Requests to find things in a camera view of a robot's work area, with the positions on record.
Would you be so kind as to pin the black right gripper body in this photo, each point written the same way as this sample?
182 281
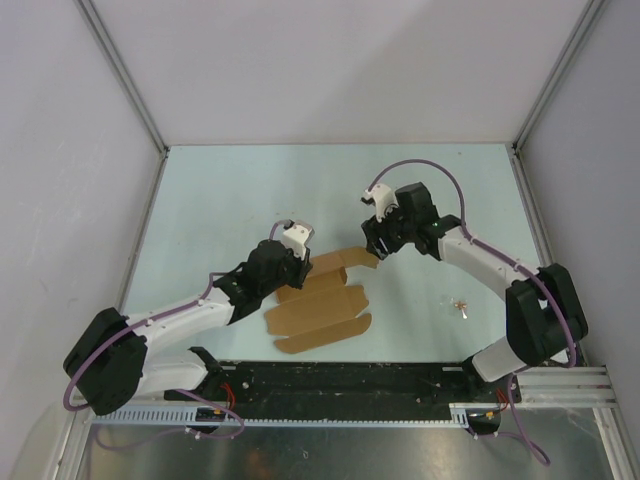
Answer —
394 229

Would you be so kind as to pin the left aluminium corner post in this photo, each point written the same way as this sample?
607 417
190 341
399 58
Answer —
114 59

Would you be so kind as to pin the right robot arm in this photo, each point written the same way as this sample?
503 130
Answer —
544 315

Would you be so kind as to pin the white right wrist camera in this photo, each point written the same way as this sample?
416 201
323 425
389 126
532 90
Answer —
382 198

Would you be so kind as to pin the right aluminium corner post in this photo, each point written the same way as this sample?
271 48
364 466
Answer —
569 53

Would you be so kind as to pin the small copper debris piece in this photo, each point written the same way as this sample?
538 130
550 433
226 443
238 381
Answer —
462 307

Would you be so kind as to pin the aluminium corner post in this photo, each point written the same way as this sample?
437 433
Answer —
569 53
114 59

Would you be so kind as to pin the brown cardboard box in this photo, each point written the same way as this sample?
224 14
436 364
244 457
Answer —
326 309

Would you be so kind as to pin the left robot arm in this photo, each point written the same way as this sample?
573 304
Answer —
117 357

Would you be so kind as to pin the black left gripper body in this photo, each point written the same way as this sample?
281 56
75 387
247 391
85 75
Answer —
291 273

